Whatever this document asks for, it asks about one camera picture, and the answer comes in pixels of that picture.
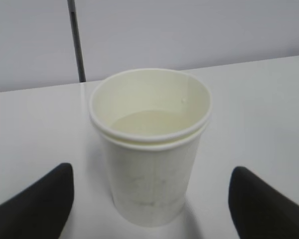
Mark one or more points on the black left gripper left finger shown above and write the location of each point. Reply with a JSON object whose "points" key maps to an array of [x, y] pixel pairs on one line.
{"points": [[41, 210]]}

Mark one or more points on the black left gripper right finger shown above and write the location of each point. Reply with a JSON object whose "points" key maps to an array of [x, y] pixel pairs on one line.
{"points": [[259, 211]]}

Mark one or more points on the white paper cup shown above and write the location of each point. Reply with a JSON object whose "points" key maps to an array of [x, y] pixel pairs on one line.
{"points": [[150, 122]]}

